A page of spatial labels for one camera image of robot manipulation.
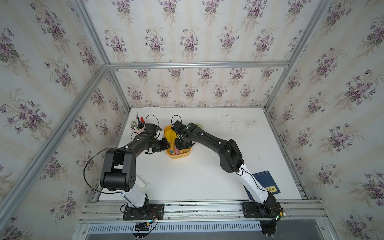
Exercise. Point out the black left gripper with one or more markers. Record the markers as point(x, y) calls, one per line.
point(163, 147)

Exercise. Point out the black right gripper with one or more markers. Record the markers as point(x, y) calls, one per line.
point(178, 147)

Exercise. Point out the yellow plastic storage box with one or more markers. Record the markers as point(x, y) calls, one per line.
point(184, 152)

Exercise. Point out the yellow shovel yellow handle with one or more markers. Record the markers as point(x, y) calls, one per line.
point(171, 136)

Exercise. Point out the light green shovel wooden handle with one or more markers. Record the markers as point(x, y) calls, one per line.
point(200, 126)

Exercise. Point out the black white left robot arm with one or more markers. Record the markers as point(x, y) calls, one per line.
point(119, 172)

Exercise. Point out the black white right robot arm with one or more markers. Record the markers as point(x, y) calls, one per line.
point(231, 161)

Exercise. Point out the pink pen holder cup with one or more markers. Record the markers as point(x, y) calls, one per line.
point(138, 125)

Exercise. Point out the white remote control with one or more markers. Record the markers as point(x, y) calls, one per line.
point(141, 183)

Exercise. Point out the blue booklet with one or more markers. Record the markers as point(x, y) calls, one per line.
point(268, 181)

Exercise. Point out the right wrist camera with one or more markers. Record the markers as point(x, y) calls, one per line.
point(178, 128)

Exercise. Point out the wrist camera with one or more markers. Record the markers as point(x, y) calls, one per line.
point(178, 128)
point(152, 130)

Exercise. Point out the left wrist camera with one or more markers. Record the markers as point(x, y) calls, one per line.
point(152, 130)

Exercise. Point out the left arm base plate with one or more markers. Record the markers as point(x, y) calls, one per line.
point(143, 211)

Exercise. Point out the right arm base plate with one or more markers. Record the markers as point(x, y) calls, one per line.
point(253, 210)

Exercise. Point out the aluminium rail frame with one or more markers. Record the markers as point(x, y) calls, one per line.
point(300, 220)

